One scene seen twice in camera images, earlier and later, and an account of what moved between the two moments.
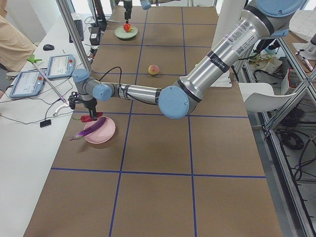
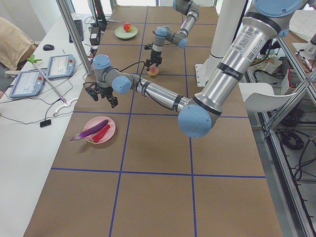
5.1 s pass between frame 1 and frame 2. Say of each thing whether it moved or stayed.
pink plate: stayed
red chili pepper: moved
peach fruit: stayed
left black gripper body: moved
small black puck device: stayed
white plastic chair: stayed
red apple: stayed
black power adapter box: stayed
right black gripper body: moved
